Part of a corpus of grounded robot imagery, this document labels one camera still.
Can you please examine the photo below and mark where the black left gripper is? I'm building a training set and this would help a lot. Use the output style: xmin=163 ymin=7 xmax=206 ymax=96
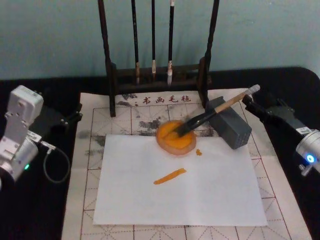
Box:
xmin=29 ymin=102 xmax=84 ymax=142

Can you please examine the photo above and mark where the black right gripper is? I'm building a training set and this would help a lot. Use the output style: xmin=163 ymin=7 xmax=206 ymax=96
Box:
xmin=241 ymin=91 xmax=315 ymax=137

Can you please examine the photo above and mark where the grey rectangular block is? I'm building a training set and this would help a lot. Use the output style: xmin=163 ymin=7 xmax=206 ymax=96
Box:
xmin=205 ymin=96 xmax=253 ymax=150

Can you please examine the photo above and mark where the dark wooden brush rack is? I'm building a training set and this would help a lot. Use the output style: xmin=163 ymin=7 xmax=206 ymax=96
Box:
xmin=97 ymin=0 xmax=221 ymax=118

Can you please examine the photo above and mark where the round dish with orange paint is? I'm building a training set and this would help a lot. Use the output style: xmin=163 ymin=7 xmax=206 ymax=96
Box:
xmin=155 ymin=119 xmax=198 ymax=156

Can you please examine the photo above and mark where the hanging black calligraphy brush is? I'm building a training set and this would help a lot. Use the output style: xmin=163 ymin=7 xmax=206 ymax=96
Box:
xmin=150 ymin=0 xmax=158 ymax=82
xmin=130 ymin=0 xmax=141 ymax=86
xmin=166 ymin=0 xmax=175 ymax=87

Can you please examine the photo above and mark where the black table cloth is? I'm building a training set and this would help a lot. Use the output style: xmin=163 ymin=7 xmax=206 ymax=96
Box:
xmin=0 ymin=66 xmax=320 ymax=240

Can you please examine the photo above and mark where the white felt mat red grid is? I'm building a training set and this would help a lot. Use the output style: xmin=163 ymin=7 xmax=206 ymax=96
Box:
xmin=61 ymin=87 xmax=313 ymax=240

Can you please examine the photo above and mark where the white paper sheet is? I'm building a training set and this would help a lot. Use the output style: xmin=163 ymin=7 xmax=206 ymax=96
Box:
xmin=92 ymin=134 xmax=268 ymax=227

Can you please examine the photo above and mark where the thin dark cable silver plug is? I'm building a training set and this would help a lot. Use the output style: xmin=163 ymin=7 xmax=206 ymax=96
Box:
xmin=39 ymin=140 xmax=71 ymax=184

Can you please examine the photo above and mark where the left robot arm with camera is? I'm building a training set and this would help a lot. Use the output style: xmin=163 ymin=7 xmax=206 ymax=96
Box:
xmin=0 ymin=84 xmax=45 ymax=192

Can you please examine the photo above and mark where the flat brush with wooden handle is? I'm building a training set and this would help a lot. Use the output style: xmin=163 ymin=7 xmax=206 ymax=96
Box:
xmin=174 ymin=84 xmax=261 ymax=138

